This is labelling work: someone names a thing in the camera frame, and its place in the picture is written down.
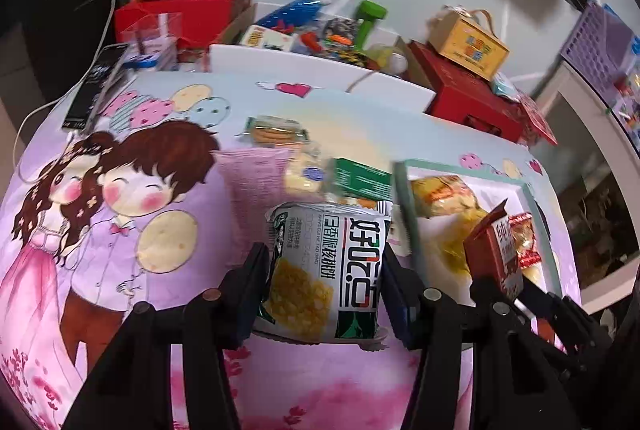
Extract large red gift box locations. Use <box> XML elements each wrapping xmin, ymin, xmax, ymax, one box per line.
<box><xmin>407</xmin><ymin>40</ymin><xmax>526</xmax><ymax>142</ymax></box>

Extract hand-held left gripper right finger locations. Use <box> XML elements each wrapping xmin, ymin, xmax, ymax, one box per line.
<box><xmin>381</xmin><ymin>254</ymin><xmax>581</xmax><ymax>430</ymax></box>

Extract black remote box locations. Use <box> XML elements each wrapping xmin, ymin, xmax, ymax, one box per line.
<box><xmin>62</xmin><ymin>44</ymin><xmax>137</xmax><ymax>131</ymax></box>

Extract green biscuit packet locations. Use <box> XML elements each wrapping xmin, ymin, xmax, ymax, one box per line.
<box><xmin>331</xmin><ymin>157</ymin><xmax>394</xmax><ymax>202</ymax></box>

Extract bread packet with orange label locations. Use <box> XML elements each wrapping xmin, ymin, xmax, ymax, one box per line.
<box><xmin>409</xmin><ymin>175</ymin><xmax>490</xmax><ymax>218</ymax></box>

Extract brown cord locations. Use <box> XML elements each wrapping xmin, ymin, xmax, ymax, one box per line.
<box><xmin>345</xmin><ymin>70</ymin><xmax>382</xmax><ymax>94</ymax></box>

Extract small red candy packet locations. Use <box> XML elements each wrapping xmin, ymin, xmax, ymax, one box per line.
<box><xmin>509</xmin><ymin>211</ymin><xmax>540</xmax><ymax>270</ymax></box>

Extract white tray with green rim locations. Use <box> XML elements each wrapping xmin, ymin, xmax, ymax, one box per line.
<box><xmin>392</xmin><ymin>159</ymin><xmax>563</xmax><ymax>306</ymax></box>

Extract clear wrapped biscuit packet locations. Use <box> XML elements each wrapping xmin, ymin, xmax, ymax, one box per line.
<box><xmin>239</xmin><ymin>114</ymin><xmax>307</xmax><ymax>147</ymax></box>

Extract green dumbbell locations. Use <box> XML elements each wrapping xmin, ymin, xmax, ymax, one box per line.
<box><xmin>352</xmin><ymin>0</ymin><xmax>389</xmax><ymax>49</ymax></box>

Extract red patterned box lid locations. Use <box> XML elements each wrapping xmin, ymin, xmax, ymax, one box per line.
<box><xmin>517</xmin><ymin>93</ymin><xmax>559</xmax><ymax>146</ymax></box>

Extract red milk carton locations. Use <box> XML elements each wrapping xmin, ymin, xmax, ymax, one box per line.
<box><xmin>464</xmin><ymin>199</ymin><xmax>524</xmax><ymax>302</ymax></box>

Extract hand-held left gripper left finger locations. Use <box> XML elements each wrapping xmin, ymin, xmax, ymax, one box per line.
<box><xmin>62</xmin><ymin>241</ymin><xmax>272</xmax><ymax>430</ymax></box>

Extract blue water bottle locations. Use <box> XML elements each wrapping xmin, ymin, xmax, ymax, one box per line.
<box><xmin>255</xmin><ymin>0</ymin><xmax>331</xmax><ymax>32</ymax></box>

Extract small white yellow carton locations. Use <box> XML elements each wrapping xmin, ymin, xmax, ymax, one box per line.
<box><xmin>240</xmin><ymin>25</ymin><xmax>296</xmax><ymax>52</ymax></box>

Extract orange-yellow snack packet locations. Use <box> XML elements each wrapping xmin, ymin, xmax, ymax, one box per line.
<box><xmin>434</xmin><ymin>215</ymin><xmax>482</xmax><ymax>278</ymax></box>

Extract red cardboard box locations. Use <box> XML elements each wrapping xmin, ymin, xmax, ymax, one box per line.
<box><xmin>115</xmin><ymin>0</ymin><xmax>254</xmax><ymax>50</ymax></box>

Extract white green cookie packet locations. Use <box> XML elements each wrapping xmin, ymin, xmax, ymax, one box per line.
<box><xmin>256</xmin><ymin>201</ymin><xmax>392</xmax><ymax>352</ymax></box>

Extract clear plastic ball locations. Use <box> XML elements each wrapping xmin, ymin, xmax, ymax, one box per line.
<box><xmin>372</xmin><ymin>45</ymin><xmax>409</xmax><ymax>76</ymax></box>

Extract clear plastic box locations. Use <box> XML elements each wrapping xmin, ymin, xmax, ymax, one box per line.
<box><xmin>120</xmin><ymin>13</ymin><xmax>184</xmax><ymax>72</ymax></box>

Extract purple perforated basket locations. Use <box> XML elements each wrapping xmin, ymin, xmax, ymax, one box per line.
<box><xmin>560</xmin><ymin>3</ymin><xmax>629</xmax><ymax>94</ymax></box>

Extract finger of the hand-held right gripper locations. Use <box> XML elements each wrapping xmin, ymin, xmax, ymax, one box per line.
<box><xmin>470</xmin><ymin>277</ymin><xmax>504</xmax><ymax>312</ymax></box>
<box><xmin>519</xmin><ymin>284</ymin><xmax>617</xmax><ymax>362</ymax></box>

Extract blue tissue pack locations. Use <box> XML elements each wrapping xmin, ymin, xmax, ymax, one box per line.
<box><xmin>492</xmin><ymin>75</ymin><xmax>521</xmax><ymax>102</ymax></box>

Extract white shelf unit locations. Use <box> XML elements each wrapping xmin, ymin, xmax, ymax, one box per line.
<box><xmin>530</xmin><ymin>60</ymin><xmax>640</xmax><ymax>311</ymax></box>

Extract white cardboard box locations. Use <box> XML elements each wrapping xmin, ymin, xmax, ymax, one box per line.
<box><xmin>210</xmin><ymin>3</ymin><xmax>437</xmax><ymax>114</ymax></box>

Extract cartoon printed tablecloth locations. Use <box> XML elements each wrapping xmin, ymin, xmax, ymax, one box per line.
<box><xmin>0</xmin><ymin>70</ymin><xmax>583</xmax><ymax>430</ymax></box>

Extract colourful patterned toy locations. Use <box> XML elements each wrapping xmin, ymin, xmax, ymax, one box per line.
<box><xmin>320</xmin><ymin>18</ymin><xmax>361</xmax><ymax>52</ymax></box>

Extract yellow gift box with handle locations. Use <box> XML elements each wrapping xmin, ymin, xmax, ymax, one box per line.
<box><xmin>430</xmin><ymin>8</ymin><xmax>511</xmax><ymax>79</ymax></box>

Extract pink snack packet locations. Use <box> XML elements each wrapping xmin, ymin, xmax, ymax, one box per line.
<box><xmin>212</xmin><ymin>147</ymin><xmax>297</xmax><ymax>211</ymax></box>

